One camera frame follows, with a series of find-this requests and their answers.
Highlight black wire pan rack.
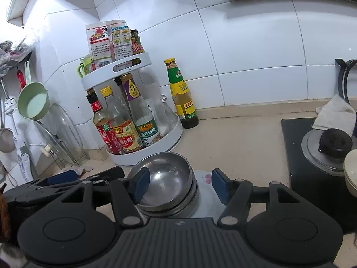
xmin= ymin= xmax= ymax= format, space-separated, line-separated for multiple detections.
xmin=335 ymin=59 xmax=357 ymax=104

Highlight wire lid rack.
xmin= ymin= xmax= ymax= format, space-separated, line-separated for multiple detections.
xmin=47 ymin=142 xmax=89 ymax=169

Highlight cream ceramic pot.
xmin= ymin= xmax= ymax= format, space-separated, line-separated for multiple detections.
xmin=343 ymin=149 xmax=357 ymax=198

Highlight purple label fish sauce bottle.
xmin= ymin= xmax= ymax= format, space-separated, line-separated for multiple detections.
xmin=121 ymin=73 xmax=161 ymax=147

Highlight steel pot lid black knob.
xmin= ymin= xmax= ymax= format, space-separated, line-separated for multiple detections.
xmin=301 ymin=128 xmax=356 ymax=177

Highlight large steel bowl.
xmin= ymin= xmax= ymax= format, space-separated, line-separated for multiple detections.
xmin=128 ymin=152 xmax=194 ymax=212

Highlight yellow label vinegar bottle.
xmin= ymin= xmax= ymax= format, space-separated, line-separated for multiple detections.
xmin=100 ymin=86 xmax=143 ymax=153

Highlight white two-tier rotating rack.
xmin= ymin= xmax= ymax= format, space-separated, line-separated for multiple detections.
xmin=81 ymin=53 xmax=183 ymax=166

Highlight black induction cooktop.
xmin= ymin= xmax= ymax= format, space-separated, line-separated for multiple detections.
xmin=281 ymin=118 xmax=356 ymax=234

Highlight green yellow oyster sauce bottle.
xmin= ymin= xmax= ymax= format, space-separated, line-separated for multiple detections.
xmin=164 ymin=57 xmax=199 ymax=129

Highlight floral white plate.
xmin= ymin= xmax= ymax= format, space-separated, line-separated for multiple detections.
xmin=189 ymin=170 xmax=226 ymax=222

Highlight glass pot lid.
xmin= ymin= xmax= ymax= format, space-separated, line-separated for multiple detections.
xmin=34 ymin=103 xmax=83 ymax=157

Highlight white towel on stove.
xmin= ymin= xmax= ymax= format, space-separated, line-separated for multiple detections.
xmin=312 ymin=94 xmax=356 ymax=137

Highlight dirty white rag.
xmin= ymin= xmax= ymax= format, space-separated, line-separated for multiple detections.
xmin=59 ymin=166 xmax=93 ymax=177

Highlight red label soy sauce bottle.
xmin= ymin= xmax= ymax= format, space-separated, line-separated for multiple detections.
xmin=87 ymin=88 xmax=123 ymax=155

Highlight seasoning packets on top tier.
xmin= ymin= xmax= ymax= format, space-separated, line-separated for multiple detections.
xmin=77 ymin=20 xmax=145 ymax=78

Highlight black cap slim bottle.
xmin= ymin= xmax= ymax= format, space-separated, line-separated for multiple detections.
xmin=114 ymin=76 xmax=133 ymax=119

